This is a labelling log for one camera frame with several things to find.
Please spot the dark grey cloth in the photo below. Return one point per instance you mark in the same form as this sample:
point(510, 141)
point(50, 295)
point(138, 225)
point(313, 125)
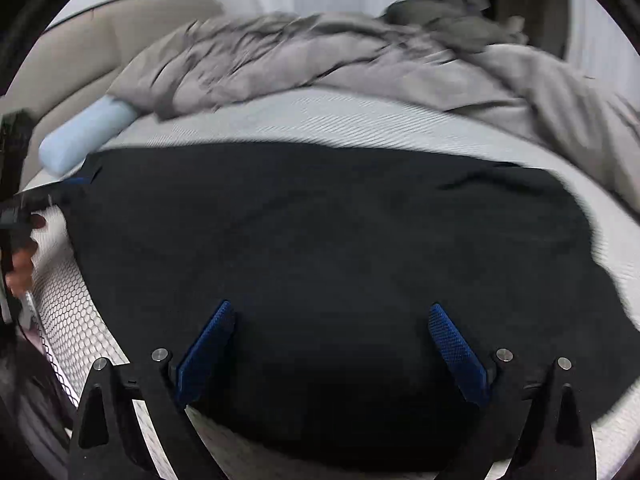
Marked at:
point(450, 20)

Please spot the person's left hand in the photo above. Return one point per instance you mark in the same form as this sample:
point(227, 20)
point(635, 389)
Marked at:
point(22, 265)

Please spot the light blue bolster pillow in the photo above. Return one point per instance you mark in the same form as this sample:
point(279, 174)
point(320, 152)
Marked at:
point(85, 130)

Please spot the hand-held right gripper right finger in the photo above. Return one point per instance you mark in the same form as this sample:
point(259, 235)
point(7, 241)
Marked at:
point(457, 350)

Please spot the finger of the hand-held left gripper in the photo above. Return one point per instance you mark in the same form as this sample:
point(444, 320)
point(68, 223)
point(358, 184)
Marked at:
point(80, 180)

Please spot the grey quilted duvet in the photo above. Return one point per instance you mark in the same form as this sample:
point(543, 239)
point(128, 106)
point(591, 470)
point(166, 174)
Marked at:
point(350, 50)

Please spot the white hexagon pattern mattress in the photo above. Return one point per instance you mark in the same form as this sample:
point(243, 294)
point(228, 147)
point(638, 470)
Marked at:
point(300, 120)

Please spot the black pants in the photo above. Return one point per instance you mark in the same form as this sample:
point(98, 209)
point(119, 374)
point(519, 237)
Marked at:
point(320, 240)

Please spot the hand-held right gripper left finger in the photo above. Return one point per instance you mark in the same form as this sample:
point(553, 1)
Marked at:
point(207, 345)

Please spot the beige upholstered headboard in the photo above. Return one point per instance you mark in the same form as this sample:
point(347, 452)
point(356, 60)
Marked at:
point(75, 45)

